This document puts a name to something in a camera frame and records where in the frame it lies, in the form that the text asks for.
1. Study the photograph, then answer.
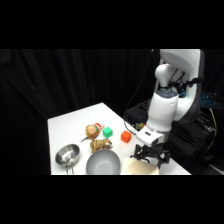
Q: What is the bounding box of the beige drawer box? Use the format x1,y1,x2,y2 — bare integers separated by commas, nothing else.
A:
119,156,161,176

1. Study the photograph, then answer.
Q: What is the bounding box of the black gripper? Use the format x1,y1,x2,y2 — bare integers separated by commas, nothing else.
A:
130,143,172,169

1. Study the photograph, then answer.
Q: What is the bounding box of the black curtain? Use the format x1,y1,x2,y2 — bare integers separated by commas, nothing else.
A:
0,49,224,176

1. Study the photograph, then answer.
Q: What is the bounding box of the large grey bowl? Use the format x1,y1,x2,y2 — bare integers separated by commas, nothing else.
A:
85,148,122,176

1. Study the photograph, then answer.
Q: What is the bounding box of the black robot stand with cloth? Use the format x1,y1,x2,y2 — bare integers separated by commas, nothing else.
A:
123,99,221,176

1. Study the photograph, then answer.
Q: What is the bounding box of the striped tiger plush toy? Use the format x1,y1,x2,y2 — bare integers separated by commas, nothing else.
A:
89,138,114,154

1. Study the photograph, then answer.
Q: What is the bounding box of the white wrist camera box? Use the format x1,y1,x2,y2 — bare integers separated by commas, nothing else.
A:
135,127,166,148

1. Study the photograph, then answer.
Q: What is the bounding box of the blue lit keyboard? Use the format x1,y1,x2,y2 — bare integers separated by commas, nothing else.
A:
199,91,220,109

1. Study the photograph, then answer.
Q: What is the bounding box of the small green red toy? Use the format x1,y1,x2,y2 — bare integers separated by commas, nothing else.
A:
134,122,147,132

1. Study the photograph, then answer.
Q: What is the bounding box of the green cube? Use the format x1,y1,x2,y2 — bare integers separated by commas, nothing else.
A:
101,126,114,139

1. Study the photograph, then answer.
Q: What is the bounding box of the yellow cable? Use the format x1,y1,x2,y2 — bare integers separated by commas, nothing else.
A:
208,107,218,138

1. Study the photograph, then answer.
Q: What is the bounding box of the small steel bowl with handle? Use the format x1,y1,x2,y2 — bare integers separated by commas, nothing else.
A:
54,143,82,176

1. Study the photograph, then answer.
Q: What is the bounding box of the orange cube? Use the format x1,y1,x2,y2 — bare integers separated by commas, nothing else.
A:
120,130,133,144

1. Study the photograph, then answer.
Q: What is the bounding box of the brown round plush toy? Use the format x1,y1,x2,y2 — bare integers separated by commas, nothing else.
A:
80,124,101,143

